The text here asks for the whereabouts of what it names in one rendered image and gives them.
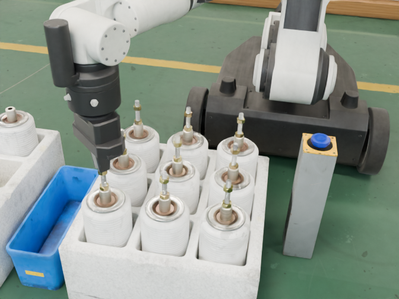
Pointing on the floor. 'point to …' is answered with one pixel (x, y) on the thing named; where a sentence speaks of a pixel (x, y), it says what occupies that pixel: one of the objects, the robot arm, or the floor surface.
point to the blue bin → (49, 228)
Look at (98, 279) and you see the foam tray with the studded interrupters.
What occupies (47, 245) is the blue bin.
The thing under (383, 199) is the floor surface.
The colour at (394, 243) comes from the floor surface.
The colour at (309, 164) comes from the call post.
